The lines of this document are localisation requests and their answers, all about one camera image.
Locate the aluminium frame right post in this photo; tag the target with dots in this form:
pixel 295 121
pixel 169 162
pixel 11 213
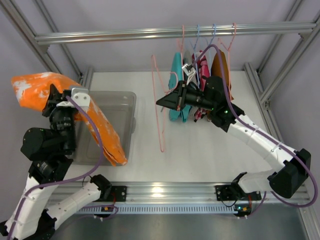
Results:
pixel 284 52

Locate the pink hanger under teal trousers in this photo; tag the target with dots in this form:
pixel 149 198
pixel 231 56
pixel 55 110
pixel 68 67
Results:
pixel 180 43

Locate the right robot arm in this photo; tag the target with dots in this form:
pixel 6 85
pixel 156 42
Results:
pixel 289 167

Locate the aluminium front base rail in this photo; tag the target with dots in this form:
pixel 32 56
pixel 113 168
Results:
pixel 171 192

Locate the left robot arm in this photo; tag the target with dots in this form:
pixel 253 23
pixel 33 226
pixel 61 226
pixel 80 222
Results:
pixel 49 151

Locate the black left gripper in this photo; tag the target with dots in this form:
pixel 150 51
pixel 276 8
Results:
pixel 58 100

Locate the aluminium frame left post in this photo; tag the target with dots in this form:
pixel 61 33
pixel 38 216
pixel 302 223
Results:
pixel 24 28

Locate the slotted cable duct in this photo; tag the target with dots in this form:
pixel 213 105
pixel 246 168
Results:
pixel 183 208

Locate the aluminium hanging rail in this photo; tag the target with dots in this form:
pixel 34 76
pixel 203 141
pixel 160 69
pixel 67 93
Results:
pixel 268 28

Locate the clear plastic bin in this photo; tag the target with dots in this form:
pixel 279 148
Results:
pixel 119 109

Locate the aluminium frame post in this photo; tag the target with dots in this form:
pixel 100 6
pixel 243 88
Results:
pixel 24 28
pixel 284 52

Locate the pink hanger under mustard trousers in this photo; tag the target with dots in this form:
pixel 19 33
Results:
pixel 228 49

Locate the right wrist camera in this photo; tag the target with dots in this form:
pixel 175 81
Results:
pixel 190 72

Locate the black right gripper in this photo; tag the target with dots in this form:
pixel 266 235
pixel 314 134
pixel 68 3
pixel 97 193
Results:
pixel 182 95

